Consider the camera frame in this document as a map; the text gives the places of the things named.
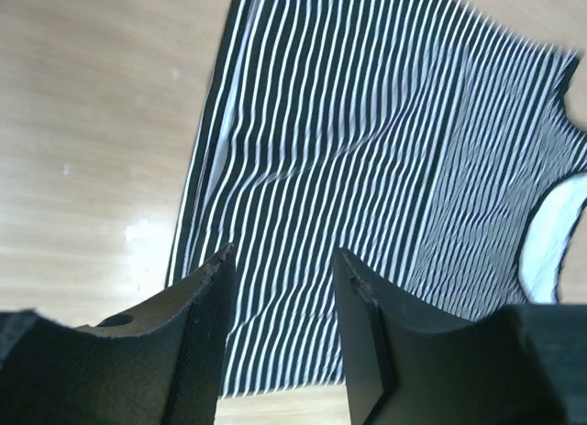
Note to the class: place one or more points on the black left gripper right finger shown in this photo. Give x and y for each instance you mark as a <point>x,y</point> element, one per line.
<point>407,362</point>

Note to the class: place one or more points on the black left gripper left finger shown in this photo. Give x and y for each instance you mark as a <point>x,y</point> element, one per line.
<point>159,362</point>

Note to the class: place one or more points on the black white striped tank top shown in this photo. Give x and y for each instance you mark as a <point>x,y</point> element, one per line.
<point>423,136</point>

